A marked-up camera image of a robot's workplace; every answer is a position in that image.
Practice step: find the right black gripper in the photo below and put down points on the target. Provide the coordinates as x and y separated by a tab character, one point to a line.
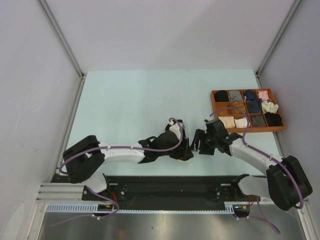
199	135

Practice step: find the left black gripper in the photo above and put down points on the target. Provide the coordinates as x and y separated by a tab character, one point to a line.
184	154

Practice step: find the brown boxer underwear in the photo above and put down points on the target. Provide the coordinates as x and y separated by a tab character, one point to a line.
240	105

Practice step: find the navy blue underwear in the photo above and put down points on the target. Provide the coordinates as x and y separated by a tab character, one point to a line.
254	106

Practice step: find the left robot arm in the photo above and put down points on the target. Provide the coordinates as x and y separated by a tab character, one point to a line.
83	160

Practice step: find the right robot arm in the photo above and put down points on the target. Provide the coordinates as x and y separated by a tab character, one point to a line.
284	180

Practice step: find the rolled beige garment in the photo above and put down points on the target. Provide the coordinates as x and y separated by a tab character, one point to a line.
228	121

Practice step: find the rolled white garment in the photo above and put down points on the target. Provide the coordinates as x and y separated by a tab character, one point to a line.
241	123

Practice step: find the rolled black garment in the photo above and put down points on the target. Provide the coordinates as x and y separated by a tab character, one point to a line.
273	119
221	96

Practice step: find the wooden compartment tray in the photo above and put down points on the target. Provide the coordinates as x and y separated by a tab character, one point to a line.
225	109

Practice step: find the rolled grey striped garment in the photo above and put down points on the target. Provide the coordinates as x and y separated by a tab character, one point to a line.
235	96

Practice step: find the rolled dark grey garment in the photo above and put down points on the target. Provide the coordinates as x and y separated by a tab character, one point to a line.
258	121

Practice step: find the rolled navy garment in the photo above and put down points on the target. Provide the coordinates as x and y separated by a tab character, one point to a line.
249	95

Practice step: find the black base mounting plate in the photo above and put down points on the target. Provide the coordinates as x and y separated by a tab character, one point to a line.
169	190

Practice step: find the rolled cream garment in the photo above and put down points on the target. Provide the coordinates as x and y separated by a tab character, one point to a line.
269	107

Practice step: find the rolled black garment front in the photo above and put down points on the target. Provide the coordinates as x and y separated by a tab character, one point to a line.
273	119

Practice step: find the rolled pink garment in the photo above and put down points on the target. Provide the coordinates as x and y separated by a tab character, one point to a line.
263	95

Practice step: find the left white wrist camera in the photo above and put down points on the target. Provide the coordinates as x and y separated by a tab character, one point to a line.
175	128

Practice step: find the white slotted cable duct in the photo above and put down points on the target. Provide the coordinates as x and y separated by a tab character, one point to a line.
107	208

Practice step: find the right aluminium frame post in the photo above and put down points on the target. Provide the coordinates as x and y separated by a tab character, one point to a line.
278	36

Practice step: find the aluminium frame post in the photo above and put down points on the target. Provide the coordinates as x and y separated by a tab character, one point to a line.
53	23
278	36

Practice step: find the left aluminium frame post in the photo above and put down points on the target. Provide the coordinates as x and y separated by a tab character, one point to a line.
53	23

